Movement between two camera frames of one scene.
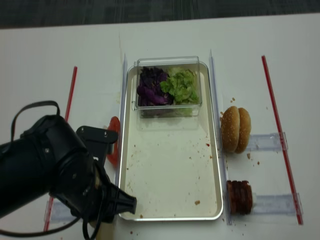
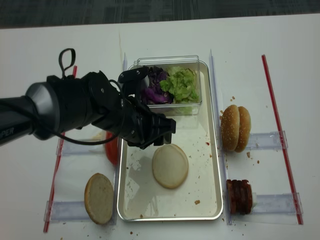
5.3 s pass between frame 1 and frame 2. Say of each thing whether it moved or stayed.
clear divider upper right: stayed
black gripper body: moved
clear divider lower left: stayed
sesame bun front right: stayed
